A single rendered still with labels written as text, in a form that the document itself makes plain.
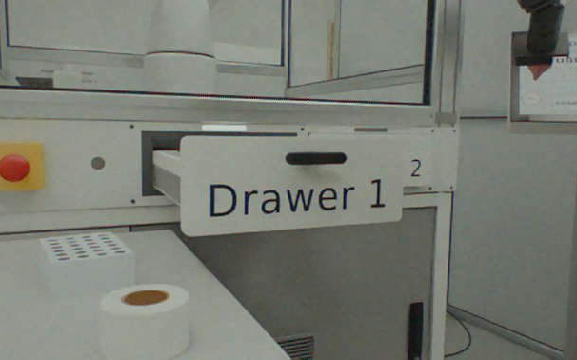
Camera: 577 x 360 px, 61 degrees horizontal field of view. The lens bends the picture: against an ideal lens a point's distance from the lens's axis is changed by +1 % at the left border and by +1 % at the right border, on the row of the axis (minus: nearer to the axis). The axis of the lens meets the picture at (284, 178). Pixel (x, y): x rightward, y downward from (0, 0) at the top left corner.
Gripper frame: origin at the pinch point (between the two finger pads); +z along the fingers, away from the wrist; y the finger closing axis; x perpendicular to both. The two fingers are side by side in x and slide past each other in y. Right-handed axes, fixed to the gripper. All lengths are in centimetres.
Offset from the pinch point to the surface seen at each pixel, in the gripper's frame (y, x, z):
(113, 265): 48, 73, -48
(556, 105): -4.9, 2.7, 6.9
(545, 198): -16, -34, 107
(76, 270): 50, 75, -50
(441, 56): 19.6, 3.7, -10.8
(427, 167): 21.4, 25.2, 0.6
